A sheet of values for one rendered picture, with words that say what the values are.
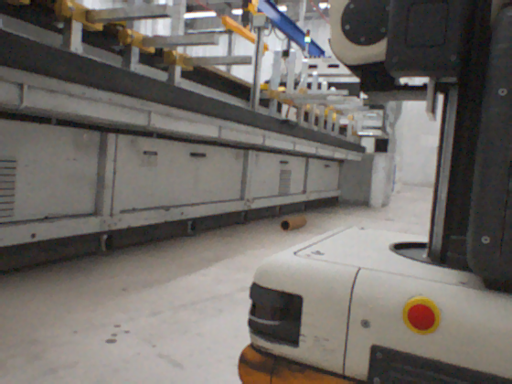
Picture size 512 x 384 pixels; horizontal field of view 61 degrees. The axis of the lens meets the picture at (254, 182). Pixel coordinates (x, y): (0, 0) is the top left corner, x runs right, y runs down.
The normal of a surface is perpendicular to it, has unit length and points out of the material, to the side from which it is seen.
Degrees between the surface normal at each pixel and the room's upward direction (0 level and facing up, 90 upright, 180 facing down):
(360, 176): 90
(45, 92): 90
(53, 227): 90
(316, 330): 90
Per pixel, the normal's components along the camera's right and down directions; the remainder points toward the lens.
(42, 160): 0.90, 0.10
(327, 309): -0.43, 0.01
